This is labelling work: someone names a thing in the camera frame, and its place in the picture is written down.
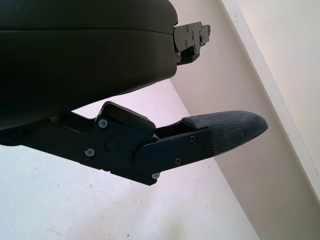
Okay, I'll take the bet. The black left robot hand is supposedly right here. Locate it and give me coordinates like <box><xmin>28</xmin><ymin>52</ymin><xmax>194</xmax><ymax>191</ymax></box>
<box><xmin>0</xmin><ymin>0</ymin><xmax>269</xmax><ymax>187</ymax></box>

